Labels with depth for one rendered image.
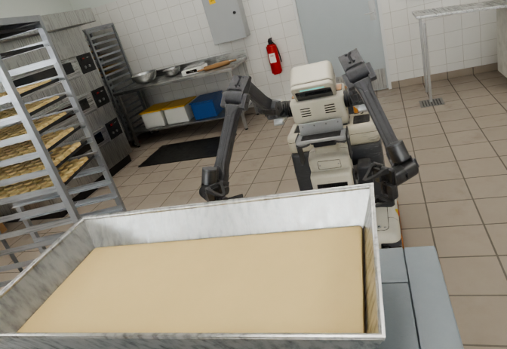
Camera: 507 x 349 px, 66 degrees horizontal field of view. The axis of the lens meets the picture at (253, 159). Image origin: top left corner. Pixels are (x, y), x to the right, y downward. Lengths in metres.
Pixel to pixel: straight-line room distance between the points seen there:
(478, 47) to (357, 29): 1.50
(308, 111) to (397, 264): 1.43
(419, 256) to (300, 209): 0.21
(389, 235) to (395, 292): 1.66
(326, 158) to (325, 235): 1.52
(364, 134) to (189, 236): 1.74
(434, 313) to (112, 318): 0.45
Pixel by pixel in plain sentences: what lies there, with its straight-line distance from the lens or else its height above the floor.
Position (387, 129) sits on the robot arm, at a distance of 1.44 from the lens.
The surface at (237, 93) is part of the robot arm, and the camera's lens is 1.61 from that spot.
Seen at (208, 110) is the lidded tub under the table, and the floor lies 0.34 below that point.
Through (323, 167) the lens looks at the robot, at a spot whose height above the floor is 0.70.
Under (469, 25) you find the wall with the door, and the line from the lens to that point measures 5.77.
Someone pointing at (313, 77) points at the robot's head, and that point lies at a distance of 1.94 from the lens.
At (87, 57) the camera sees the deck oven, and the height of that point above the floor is 1.47.
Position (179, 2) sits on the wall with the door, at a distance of 6.20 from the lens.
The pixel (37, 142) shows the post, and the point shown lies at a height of 1.29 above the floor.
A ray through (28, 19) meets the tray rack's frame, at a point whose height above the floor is 1.80.
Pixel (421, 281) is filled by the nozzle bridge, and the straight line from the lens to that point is 0.66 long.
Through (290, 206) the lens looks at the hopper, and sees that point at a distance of 0.65.
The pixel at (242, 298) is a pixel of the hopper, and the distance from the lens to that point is 0.56.
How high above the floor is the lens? 1.62
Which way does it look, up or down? 22 degrees down
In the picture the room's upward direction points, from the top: 16 degrees counter-clockwise
